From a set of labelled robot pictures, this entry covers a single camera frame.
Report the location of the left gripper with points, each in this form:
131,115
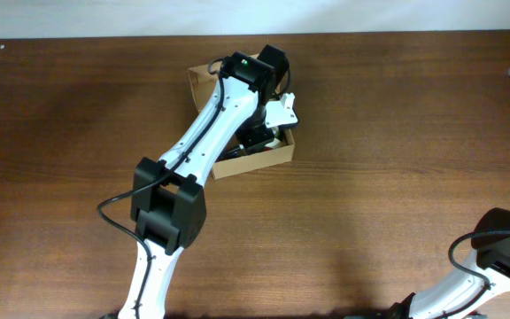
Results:
254,136

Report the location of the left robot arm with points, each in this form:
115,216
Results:
248,109

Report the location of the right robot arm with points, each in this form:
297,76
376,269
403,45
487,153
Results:
481,260

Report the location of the white masking tape roll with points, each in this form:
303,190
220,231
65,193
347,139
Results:
277,141

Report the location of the brown cardboard box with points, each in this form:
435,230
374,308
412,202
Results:
202,84

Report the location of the black permanent marker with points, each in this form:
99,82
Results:
232,153

